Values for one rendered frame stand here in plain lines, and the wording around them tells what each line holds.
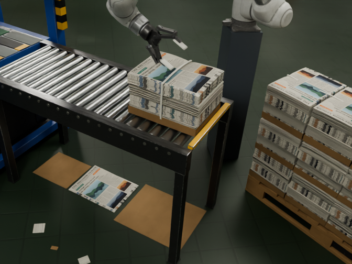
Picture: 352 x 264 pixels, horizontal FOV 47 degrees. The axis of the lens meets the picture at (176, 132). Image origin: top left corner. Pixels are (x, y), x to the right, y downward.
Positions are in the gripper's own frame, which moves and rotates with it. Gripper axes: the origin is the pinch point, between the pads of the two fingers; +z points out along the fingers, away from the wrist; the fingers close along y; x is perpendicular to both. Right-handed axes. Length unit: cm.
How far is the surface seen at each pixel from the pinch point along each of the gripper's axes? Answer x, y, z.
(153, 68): 3.7, 11.0, -5.9
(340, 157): -34, 5, 94
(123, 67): -25, 48, -29
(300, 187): -39, 41, 97
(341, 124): -36, -9, 81
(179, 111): 13.5, 12.6, 17.4
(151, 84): 14.2, 10.3, -0.3
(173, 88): 14.1, 3.8, 9.1
